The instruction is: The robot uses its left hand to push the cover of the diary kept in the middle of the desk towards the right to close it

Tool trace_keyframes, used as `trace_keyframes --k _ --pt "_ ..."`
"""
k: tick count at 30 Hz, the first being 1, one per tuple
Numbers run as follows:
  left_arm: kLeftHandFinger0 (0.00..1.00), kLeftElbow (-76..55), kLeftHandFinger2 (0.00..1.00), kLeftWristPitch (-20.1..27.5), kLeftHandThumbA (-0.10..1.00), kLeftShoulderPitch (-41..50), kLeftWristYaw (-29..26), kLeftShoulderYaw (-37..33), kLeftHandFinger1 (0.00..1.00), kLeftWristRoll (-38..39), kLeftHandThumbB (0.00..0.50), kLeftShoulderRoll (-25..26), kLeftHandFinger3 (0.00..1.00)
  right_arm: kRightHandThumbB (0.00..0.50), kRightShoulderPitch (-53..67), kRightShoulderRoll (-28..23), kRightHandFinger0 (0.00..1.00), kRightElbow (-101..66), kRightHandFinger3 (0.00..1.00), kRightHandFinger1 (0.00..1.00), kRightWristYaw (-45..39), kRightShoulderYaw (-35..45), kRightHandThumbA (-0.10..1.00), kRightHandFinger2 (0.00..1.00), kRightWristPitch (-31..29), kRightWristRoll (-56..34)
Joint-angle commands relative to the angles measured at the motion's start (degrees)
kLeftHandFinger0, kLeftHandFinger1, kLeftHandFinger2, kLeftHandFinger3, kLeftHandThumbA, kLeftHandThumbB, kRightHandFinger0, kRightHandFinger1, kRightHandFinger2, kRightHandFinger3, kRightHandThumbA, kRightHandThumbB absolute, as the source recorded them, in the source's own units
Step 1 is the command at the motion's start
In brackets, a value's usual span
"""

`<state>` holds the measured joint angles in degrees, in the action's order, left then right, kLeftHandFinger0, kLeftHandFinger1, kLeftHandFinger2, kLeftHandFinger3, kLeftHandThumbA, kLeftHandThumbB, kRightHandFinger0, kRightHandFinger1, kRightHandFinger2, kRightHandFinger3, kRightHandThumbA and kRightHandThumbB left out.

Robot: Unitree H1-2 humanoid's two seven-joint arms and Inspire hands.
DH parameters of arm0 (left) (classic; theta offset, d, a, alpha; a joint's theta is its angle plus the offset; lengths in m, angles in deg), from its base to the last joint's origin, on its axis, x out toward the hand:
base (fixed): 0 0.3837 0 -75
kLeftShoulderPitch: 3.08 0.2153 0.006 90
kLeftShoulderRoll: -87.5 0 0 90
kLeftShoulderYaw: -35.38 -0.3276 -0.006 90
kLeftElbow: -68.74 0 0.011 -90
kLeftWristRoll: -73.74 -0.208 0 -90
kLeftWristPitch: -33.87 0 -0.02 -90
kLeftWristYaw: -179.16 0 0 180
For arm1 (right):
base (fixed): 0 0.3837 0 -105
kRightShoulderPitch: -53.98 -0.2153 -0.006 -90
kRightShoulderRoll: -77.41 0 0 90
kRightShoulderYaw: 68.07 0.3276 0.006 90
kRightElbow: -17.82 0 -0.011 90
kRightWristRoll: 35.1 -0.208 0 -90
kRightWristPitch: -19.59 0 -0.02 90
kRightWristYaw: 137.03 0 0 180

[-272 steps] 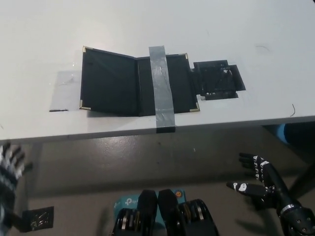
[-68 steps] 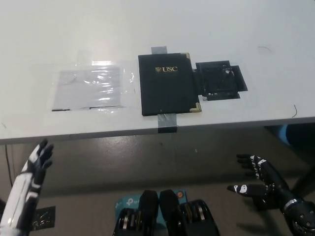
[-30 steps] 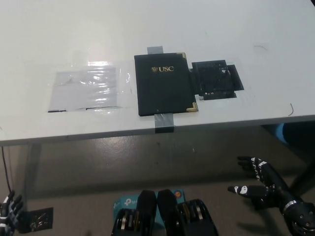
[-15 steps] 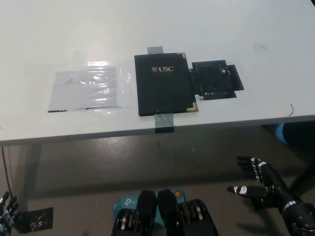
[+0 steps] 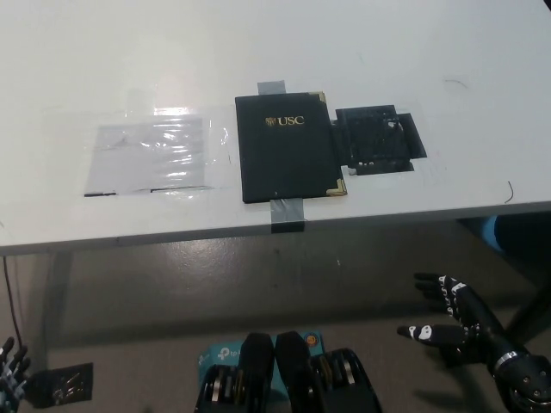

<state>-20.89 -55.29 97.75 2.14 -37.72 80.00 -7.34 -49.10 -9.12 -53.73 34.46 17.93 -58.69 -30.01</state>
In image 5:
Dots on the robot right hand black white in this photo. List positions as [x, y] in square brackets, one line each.
[469, 331]

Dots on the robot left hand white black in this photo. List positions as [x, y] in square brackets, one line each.
[13, 374]

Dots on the black USC diary gold corners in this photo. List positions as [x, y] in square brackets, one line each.
[284, 159]

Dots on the black diagonal table leg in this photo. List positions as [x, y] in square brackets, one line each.
[534, 314]

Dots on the grey table leg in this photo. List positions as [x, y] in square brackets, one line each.
[56, 301]

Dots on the blue object under table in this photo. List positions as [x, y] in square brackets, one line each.
[491, 232]

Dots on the teal TP-Link box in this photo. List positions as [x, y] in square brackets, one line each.
[224, 353]

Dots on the black tape patch with marks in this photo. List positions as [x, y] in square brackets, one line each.
[376, 137]

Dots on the clear plastic sheet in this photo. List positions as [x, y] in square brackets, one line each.
[146, 155]

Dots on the grey duct tape strip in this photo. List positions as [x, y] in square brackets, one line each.
[286, 213]

